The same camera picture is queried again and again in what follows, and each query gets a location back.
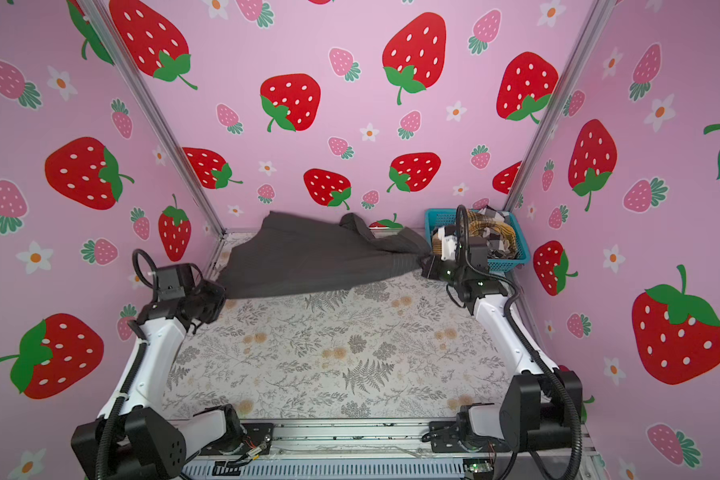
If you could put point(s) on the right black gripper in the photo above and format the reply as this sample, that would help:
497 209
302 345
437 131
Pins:
431 270

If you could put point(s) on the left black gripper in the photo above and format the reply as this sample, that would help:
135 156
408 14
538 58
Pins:
218 293

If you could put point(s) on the dark grey pinstripe shirt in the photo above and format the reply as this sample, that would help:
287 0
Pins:
292 255

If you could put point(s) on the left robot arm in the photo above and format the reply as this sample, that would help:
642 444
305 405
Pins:
144 372

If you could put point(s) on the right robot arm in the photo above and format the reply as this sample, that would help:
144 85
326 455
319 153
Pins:
541 406

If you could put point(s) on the yellow plaid shirt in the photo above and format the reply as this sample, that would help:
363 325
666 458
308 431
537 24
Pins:
502 238

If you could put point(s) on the teal plastic basket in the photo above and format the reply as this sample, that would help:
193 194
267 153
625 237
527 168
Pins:
435 218

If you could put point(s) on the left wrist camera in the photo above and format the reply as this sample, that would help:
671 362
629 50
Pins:
175 281

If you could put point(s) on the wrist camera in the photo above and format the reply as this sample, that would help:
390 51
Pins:
175 281
446 243

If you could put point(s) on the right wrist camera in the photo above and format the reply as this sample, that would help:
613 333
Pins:
446 243

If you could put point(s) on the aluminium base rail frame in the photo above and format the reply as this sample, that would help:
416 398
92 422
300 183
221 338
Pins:
403 448

